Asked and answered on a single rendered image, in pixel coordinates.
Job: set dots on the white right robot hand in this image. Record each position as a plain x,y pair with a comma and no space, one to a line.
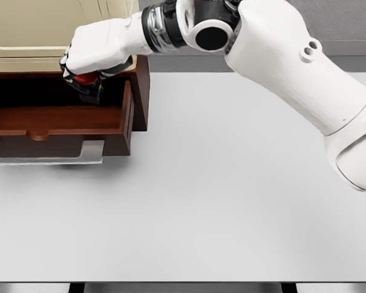
91,49

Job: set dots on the red and black switch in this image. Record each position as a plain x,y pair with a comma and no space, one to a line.
90,85

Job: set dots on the brown wooden drawer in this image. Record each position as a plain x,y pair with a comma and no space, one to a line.
61,122

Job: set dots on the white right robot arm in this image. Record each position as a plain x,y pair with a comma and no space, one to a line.
262,61

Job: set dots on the brown cabinet with beige top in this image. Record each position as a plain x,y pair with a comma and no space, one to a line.
33,30

